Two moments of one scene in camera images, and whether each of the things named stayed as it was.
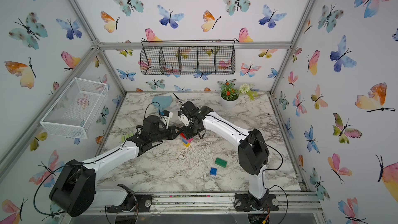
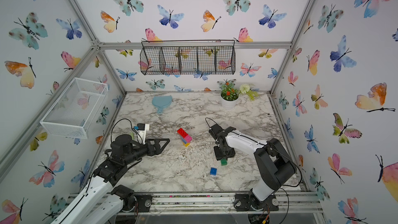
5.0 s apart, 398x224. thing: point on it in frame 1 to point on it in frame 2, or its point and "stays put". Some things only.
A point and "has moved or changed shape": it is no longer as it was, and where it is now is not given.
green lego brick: x=221 y=162 has moved or changed shape
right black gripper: x=187 y=135 to x=229 y=154
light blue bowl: x=164 y=101 stays put
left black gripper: x=172 y=134 to x=156 y=150
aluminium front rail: x=295 y=202 stays put
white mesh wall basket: x=74 y=112 stays put
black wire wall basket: x=187 y=57 stays put
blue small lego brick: x=213 y=171 stays put
